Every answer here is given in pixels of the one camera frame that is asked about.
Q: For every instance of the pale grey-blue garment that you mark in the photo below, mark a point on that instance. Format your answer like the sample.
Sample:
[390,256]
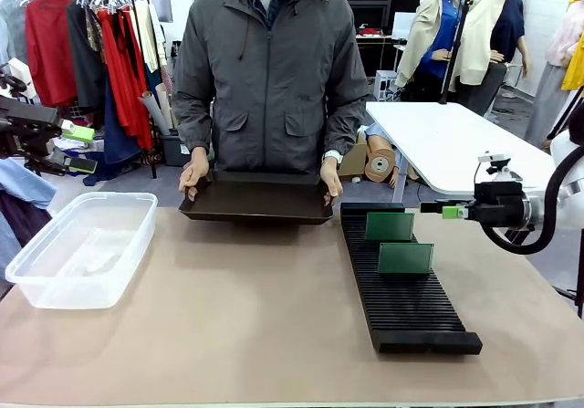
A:
[13,20]

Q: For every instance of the clear plastic storage box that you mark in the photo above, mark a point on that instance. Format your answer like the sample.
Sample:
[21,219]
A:
[82,253]

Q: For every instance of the tan mannequin torso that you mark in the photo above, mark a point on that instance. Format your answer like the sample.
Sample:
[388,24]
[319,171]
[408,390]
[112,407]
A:
[381,142]

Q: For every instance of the brown cardboard spool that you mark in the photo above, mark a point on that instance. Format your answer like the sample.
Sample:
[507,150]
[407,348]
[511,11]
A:
[392,161]

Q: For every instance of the mannequin in blue shirt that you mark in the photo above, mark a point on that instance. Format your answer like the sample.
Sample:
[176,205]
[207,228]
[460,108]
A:
[429,20]

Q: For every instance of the rolled paper tube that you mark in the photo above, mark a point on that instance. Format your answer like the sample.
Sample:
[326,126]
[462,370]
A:
[164,102]
[153,113]

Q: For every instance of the mannequin in navy top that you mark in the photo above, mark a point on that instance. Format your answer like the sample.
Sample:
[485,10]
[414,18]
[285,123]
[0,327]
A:
[479,38]

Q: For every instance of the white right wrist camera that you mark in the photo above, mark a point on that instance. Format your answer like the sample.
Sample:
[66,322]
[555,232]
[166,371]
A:
[493,158]

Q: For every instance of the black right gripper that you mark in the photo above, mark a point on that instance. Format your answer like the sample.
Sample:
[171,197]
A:
[499,207]

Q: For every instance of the pink top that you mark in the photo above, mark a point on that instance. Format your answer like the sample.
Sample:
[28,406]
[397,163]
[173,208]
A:
[566,29]

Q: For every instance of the black metal clothes rack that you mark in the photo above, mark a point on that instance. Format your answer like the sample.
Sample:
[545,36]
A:
[154,161]

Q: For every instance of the light grey skirt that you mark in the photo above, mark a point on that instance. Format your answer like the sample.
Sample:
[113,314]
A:
[547,102]

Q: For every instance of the navy garment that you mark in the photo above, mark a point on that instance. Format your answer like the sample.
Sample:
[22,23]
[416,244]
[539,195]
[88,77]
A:
[118,143]

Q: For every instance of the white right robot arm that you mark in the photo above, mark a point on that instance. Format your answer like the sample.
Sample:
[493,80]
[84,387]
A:
[570,148]

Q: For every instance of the dark brown serving tray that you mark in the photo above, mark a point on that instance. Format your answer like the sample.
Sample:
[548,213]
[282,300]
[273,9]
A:
[255,198]

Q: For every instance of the yellow garment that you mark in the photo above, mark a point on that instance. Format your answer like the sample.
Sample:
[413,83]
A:
[576,61]

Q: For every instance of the cream garment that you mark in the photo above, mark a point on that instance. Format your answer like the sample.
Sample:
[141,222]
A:
[146,34]

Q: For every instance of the cardboard box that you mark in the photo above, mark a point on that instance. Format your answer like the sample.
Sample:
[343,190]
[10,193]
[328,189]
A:
[358,161]

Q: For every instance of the white table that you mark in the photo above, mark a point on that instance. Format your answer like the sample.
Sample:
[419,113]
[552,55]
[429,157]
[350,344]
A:
[433,134]

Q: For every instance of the black slotted PCB rack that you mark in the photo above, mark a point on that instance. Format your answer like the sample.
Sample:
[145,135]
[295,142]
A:
[410,307]

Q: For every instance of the person's right hand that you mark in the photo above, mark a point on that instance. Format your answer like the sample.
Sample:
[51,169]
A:
[196,170]

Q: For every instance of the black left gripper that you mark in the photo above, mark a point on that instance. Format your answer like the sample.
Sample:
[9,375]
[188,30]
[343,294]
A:
[27,125]

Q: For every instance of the white board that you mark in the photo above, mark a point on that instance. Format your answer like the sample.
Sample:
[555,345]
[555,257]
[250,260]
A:
[403,24]

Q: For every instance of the dark grey jacket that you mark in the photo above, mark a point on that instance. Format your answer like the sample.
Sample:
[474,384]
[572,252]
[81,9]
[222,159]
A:
[84,70]

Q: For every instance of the person's right forearm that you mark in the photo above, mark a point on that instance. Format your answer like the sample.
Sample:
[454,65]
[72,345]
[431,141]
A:
[194,120]

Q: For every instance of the black tripod pole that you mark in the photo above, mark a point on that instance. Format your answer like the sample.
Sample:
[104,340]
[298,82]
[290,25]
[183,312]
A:
[457,43]

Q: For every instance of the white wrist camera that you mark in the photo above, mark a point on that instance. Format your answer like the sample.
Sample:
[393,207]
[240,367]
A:
[23,77]
[493,158]

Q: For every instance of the person's grey jacket torso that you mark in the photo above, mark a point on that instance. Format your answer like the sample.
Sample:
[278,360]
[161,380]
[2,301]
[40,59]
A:
[274,84]

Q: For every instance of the light blue cloth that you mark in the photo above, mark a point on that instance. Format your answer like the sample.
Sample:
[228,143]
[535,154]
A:
[23,182]

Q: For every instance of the brown patterned garment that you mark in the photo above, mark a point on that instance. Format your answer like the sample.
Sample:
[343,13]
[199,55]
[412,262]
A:
[94,29]

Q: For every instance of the person's left hand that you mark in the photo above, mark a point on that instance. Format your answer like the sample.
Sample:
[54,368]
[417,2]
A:
[332,180]

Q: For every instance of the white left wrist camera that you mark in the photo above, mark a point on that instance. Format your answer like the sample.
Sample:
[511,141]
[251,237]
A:
[23,77]

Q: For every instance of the person's left forearm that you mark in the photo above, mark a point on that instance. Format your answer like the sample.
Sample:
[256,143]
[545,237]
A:
[347,120]

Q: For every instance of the green PCB board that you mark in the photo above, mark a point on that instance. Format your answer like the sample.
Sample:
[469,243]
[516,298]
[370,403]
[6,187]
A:
[390,226]
[405,259]

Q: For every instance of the dark grey plastic bin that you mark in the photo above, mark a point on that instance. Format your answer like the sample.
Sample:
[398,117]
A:
[171,152]

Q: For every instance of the red shirt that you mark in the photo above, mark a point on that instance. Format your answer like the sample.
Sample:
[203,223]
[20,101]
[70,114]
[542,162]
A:
[50,47]

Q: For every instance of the black stand leg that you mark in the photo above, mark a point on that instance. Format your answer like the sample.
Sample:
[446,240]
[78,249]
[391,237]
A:
[580,298]

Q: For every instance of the red dress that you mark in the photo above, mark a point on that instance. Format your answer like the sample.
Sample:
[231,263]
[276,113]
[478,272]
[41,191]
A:
[123,84]

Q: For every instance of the dark purple cloth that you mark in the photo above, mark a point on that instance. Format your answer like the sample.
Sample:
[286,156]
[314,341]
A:
[18,225]

